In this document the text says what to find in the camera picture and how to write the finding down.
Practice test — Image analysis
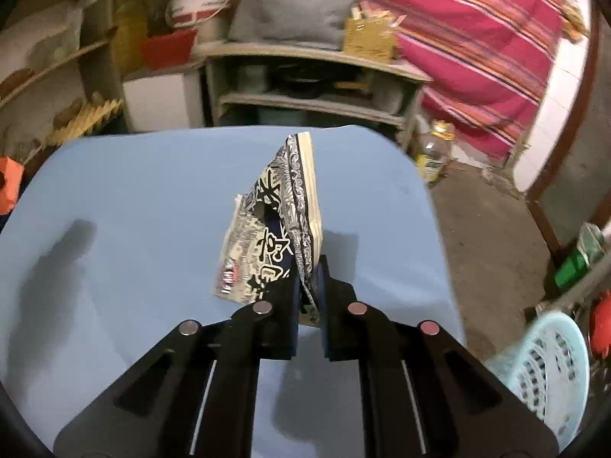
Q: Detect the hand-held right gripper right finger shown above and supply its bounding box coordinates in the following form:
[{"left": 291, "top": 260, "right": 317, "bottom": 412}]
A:
[{"left": 315, "top": 254, "right": 559, "bottom": 458}]

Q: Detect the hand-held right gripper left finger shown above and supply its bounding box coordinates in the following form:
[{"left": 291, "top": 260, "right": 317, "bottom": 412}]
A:
[{"left": 53, "top": 267, "right": 302, "bottom": 458}]

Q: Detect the blue white patterned packet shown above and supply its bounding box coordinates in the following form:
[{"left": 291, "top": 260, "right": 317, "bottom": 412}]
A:
[{"left": 212, "top": 131, "right": 325, "bottom": 327}]

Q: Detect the light blue plastic basket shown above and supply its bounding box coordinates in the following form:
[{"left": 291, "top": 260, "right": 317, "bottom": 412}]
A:
[{"left": 484, "top": 310, "right": 593, "bottom": 452}]

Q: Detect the yellow oil bottle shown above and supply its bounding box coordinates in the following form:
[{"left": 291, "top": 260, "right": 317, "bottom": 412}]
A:
[{"left": 414, "top": 120, "right": 455, "bottom": 184}]

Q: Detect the black pan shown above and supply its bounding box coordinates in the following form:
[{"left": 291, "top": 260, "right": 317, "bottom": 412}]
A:
[{"left": 274, "top": 74, "right": 335, "bottom": 98}]

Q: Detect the green white carton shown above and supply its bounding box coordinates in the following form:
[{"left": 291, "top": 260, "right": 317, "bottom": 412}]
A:
[{"left": 554, "top": 222, "right": 609, "bottom": 289}]

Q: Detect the grey wooden shelf unit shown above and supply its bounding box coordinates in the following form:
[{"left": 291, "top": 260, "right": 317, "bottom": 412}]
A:
[{"left": 196, "top": 40, "right": 434, "bottom": 148}]

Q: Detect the red plastic object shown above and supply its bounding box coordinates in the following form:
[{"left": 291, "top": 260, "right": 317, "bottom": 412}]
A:
[{"left": 587, "top": 291, "right": 611, "bottom": 358}]

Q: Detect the yellow egg carton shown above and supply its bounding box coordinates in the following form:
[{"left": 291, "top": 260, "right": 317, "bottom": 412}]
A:
[{"left": 45, "top": 98, "right": 126, "bottom": 146}]

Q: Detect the yellow cardboard box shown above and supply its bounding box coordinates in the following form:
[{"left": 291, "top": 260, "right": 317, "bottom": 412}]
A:
[{"left": 343, "top": 2, "right": 399, "bottom": 60}]

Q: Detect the red plastic basket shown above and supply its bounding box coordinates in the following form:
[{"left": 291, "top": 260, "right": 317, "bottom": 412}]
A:
[{"left": 139, "top": 29, "right": 199, "bottom": 71}]

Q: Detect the orange plastic object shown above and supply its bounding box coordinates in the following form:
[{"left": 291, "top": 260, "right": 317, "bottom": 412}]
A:
[{"left": 0, "top": 156, "right": 26, "bottom": 215}]

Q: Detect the pink striped cloth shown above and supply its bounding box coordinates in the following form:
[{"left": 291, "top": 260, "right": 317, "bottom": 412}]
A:
[{"left": 296, "top": 0, "right": 569, "bottom": 163}]

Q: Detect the grey cloth cover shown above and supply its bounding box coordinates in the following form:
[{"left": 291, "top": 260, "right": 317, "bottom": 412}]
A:
[{"left": 226, "top": 0, "right": 360, "bottom": 51}]

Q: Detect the yellow green sack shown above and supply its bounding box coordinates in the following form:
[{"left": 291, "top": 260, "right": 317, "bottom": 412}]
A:
[{"left": 115, "top": 0, "right": 149, "bottom": 74}]

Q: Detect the white plastic bucket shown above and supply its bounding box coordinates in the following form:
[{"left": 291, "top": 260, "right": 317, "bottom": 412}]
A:
[{"left": 165, "top": 0, "right": 237, "bottom": 44}]

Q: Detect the curved wooden wall shelf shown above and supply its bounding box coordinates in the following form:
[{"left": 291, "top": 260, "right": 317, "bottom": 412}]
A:
[{"left": 0, "top": 0, "right": 125, "bottom": 153}]

